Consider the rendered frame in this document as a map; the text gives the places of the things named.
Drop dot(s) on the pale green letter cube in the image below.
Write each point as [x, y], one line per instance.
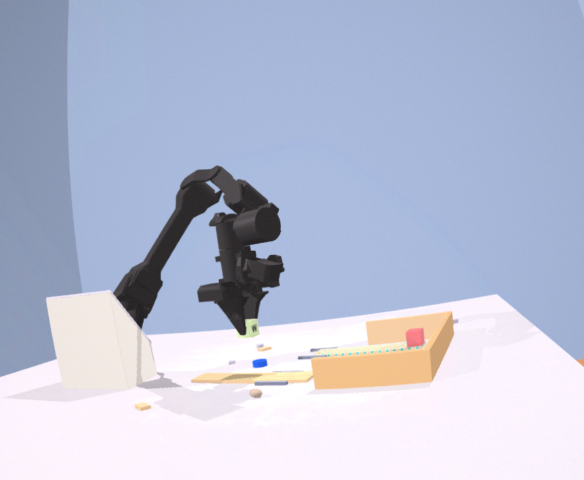
[252, 329]

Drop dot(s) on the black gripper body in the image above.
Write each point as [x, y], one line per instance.
[229, 287]

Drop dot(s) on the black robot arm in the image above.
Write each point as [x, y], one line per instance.
[256, 221]

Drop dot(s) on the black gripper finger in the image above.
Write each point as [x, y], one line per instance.
[234, 310]
[252, 305]

